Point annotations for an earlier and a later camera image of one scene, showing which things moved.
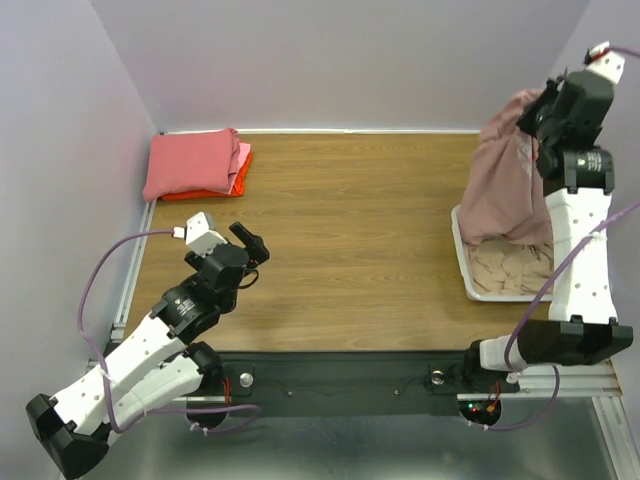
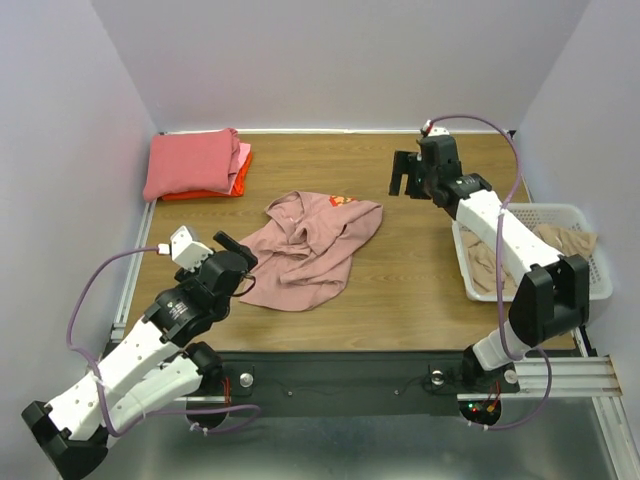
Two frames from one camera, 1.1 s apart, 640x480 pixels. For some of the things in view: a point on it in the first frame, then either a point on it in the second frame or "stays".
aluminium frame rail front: [577, 380] stays
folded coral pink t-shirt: [198, 163] stays
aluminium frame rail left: [118, 329] stays
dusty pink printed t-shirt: [503, 192] to [304, 253]
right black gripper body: [533, 120] to [415, 167]
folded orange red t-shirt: [237, 190] stays
